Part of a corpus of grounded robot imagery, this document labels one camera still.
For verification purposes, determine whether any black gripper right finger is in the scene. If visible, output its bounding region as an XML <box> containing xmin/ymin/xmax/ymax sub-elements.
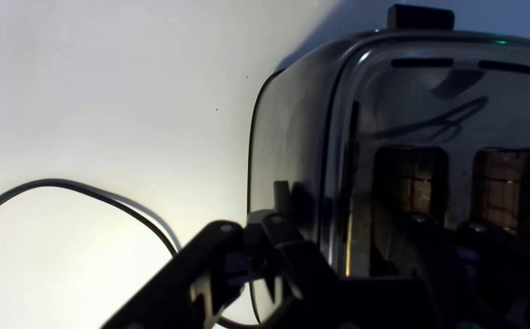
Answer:
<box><xmin>369</xmin><ymin>195</ymin><xmax>429</xmax><ymax>237</ymax></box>

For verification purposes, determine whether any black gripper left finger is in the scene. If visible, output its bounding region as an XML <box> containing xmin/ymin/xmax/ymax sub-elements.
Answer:
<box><xmin>272</xmin><ymin>178</ymin><xmax>294</xmax><ymax>219</ymax></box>

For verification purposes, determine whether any black toaster power cord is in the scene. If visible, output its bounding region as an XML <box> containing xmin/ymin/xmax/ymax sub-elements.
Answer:
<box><xmin>0</xmin><ymin>175</ymin><xmax>182</xmax><ymax>255</ymax></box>

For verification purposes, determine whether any silver two-slot toaster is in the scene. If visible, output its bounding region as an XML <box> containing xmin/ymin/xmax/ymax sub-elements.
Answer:
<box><xmin>244</xmin><ymin>1</ymin><xmax>530</xmax><ymax>325</ymax></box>

